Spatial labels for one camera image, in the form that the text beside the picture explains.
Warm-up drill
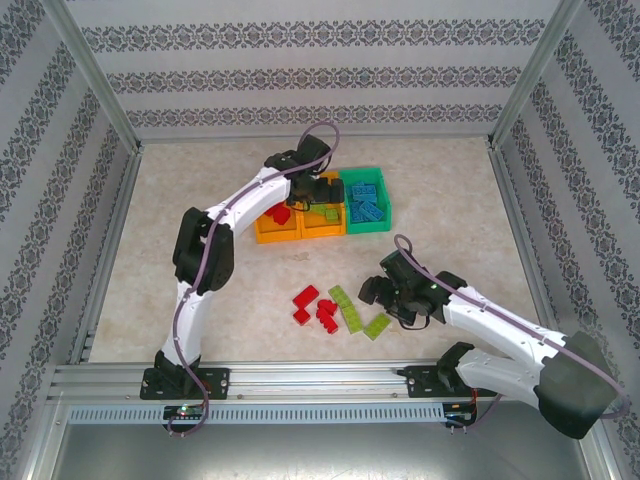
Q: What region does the orange plastic bin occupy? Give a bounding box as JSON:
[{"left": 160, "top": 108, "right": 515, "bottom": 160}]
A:
[
  {"left": 253, "top": 197, "right": 305, "bottom": 245},
  {"left": 295, "top": 170, "right": 349, "bottom": 240}
]

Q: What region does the green plastic bin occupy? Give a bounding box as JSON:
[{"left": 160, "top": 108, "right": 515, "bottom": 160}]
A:
[{"left": 338, "top": 166, "right": 394, "bottom": 235}]

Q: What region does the grey metal sheet panel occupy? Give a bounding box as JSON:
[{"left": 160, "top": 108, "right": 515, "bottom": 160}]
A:
[{"left": 29, "top": 422, "right": 614, "bottom": 480}]

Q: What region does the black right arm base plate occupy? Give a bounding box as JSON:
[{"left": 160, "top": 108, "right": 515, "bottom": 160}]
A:
[{"left": 405, "top": 364, "right": 499, "bottom": 399}]

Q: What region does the aluminium rear rail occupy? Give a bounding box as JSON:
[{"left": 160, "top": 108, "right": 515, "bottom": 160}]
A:
[{"left": 137, "top": 132, "right": 494, "bottom": 144}]

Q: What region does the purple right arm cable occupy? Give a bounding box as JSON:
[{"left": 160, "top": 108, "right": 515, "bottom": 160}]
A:
[{"left": 393, "top": 233, "right": 629, "bottom": 432}]

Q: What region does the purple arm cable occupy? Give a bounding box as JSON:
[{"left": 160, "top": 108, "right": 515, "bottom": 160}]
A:
[
  {"left": 393, "top": 233, "right": 629, "bottom": 432},
  {"left": 167, "top": 122, "right": 342, "bottom": 437}
]

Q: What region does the aluminium mounting rail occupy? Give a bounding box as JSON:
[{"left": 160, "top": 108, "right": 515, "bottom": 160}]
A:
[{"left": 47, "top": 362, "right": 586, "bottom": 401}]

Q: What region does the aluminium side rail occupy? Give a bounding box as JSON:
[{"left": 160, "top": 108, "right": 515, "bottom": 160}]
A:
[
  {"left": 487, "top": 144, "right": 569, "bottom": 359},
  {"left": 69, "top": 149, "right": 144, "bottom": 364}
]

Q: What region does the grey slotted cable duct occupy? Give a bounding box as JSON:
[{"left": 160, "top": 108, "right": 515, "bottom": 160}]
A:
[{"left": 67, "top": 403, "right": 446, "bottom": 425}]

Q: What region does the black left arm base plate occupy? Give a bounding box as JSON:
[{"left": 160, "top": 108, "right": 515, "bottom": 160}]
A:
[{"left": 139, "top": 368, "right": 231, "bottom": 400}]

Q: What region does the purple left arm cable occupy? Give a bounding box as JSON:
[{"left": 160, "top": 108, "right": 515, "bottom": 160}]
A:
[{"left": 167, "top": 122, "right": 342, "bottom": 437}]

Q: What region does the aluminium frame post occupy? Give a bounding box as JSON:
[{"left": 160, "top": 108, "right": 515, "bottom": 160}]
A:
[
  {"left": 42, "top": 0, "right": 144, "bottom": 154},
  {"left": 487, "top": 0, "right": 584, "bottom": 151}
]

